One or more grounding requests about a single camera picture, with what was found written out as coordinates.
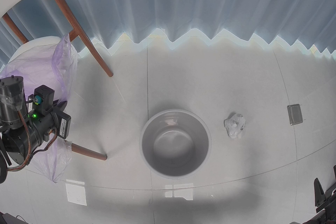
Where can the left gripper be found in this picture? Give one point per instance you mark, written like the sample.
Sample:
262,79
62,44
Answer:
49,125

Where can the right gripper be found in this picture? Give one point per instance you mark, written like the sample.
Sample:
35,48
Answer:
329,202

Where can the purple plastic bag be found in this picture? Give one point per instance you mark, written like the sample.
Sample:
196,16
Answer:
63,65

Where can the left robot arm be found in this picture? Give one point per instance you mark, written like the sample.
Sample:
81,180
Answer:
10,97

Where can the white trash bin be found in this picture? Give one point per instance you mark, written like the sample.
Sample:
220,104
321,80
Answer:
173,139

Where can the crumpled white plastic wrapper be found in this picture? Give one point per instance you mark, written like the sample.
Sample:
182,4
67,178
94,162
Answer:
235,125

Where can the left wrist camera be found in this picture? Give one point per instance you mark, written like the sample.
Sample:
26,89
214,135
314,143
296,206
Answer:
44,94

